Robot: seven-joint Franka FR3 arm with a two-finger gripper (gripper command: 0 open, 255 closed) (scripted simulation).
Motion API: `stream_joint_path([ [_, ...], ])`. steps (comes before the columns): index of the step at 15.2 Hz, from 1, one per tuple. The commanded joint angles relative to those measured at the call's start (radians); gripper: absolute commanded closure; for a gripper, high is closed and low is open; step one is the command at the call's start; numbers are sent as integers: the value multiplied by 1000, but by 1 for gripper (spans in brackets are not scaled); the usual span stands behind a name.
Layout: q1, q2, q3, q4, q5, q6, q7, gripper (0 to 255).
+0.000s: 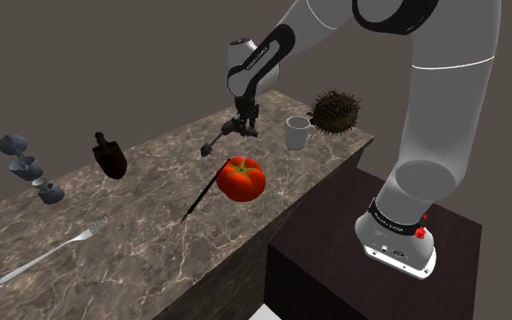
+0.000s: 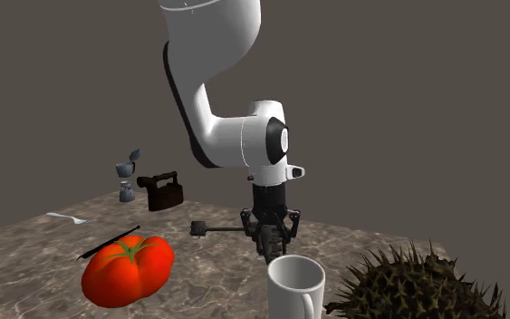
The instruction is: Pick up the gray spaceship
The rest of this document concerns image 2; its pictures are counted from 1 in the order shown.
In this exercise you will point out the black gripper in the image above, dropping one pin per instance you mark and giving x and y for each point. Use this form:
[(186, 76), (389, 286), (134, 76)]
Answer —
[(269, 201)]

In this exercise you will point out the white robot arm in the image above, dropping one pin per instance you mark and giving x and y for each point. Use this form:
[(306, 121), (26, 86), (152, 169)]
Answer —
[(219, 137)]

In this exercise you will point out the white mug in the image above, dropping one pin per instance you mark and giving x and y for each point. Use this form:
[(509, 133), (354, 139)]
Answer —
[(290, 293)]

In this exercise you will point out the black meat hammer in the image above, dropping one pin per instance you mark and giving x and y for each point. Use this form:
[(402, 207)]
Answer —
[(198, 229)]

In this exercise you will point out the black antique flat iron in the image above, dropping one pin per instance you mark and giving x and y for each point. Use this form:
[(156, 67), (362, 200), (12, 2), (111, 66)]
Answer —
[(164, 196)]

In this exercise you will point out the red tomato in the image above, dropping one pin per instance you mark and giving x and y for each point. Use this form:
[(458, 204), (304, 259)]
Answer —
[(126, 274)]

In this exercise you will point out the brown spiky durian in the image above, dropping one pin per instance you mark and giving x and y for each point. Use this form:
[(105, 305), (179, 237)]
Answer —
[(413, 291)]

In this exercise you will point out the blue grey moka pot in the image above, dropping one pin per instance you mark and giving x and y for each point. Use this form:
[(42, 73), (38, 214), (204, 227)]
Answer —
[(126, 193)]

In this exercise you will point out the black pen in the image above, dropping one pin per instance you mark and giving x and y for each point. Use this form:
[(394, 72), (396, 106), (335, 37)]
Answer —
[(104, 243)]

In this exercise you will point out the white fork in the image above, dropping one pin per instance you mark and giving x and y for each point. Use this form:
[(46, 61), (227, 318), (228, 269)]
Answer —
[(62, 216)]

